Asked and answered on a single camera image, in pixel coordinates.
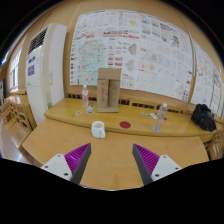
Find red round coaster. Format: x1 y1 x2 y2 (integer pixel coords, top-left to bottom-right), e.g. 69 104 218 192
120 121 131 129

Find large wall poster sheet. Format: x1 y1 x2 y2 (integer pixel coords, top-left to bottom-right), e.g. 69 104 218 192
70 10 192 101

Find clear water bottle left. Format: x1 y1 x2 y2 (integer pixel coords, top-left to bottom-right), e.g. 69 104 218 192
82 85 89 107

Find right wall poster sheet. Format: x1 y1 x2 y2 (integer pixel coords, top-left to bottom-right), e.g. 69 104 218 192
191 41 224 118

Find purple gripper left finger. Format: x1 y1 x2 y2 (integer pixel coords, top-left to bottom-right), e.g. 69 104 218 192
40 142 92 186

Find white standing air conditioner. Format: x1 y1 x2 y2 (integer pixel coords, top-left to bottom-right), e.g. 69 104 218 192
25 23 67 125

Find cardboard stand box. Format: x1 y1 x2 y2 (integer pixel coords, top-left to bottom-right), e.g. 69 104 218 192
97 68 121 113

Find clear water bottle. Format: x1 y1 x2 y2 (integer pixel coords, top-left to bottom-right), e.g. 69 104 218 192
153 103 167 132
82 85 89 107

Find clear water bottle right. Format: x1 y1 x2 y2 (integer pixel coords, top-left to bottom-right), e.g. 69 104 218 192
153 103 167 132

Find small stickers on table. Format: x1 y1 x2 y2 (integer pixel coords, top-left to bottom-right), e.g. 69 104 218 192
75 104 95 116

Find white ceramic mug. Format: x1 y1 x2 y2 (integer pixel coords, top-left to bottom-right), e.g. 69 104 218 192
91 121 106 138

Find wooden chair left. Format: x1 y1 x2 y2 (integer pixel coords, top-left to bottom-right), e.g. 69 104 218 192
1 100 36 131

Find black bag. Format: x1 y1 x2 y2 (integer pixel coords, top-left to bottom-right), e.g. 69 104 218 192
191 104 216 132

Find small cards on table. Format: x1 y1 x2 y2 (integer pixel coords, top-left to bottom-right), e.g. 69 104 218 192
140 112 158 120

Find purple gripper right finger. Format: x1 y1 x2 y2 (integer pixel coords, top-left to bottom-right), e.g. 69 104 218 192
131 143 183 187

